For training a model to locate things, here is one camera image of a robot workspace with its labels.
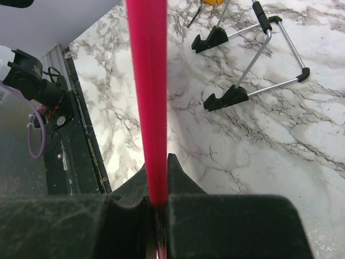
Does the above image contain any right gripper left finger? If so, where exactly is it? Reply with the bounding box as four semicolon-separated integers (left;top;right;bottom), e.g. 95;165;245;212
1;168;149;258

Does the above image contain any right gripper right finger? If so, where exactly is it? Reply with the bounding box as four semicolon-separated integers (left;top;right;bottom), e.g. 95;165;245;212
165;154;313;258

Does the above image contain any pink framed whiteboard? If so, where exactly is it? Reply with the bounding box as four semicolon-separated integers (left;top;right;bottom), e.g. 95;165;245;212
126;1;168;258

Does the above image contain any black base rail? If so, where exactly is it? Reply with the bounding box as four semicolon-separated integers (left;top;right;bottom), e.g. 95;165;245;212
44;57;112;195

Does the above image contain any wire whiteboard stand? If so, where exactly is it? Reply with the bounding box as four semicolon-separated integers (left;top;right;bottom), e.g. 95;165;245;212
191;0;311;112

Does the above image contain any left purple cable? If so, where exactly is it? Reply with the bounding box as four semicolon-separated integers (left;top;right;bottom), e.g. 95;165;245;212
0;80;47;159

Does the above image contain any aluminium side rail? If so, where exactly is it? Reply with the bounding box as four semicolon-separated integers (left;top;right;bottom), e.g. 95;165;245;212
40;44;72;68

